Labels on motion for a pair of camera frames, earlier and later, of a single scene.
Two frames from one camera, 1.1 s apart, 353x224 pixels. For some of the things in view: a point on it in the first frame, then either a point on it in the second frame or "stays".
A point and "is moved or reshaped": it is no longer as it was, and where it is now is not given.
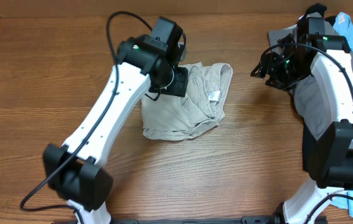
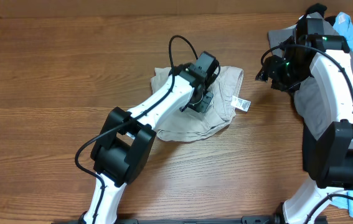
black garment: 320,8 stays
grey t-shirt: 305,92 stays
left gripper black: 180,84 to 203,103
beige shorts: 172,117 is moved or reshaped
